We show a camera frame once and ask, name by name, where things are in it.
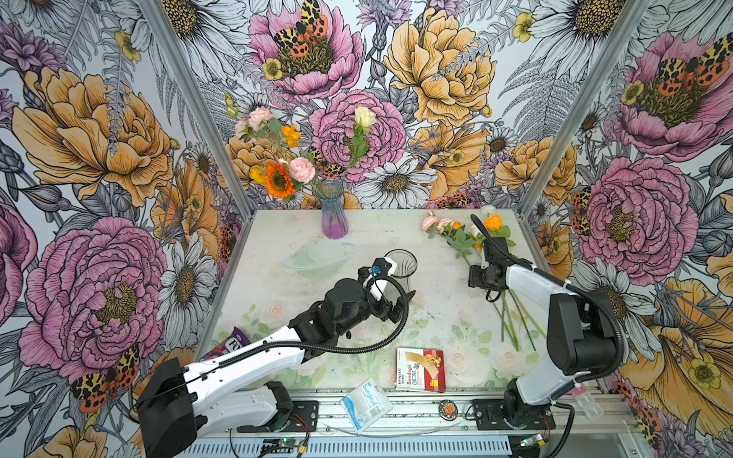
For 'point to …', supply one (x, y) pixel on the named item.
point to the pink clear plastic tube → (591, 407)
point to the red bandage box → (421, 369)
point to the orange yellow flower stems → (512, 310)
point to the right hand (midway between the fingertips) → (480, 286)
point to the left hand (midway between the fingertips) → (396, 286)
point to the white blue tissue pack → (366, 405)
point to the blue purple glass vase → (334, 219)
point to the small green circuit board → (283, 442)
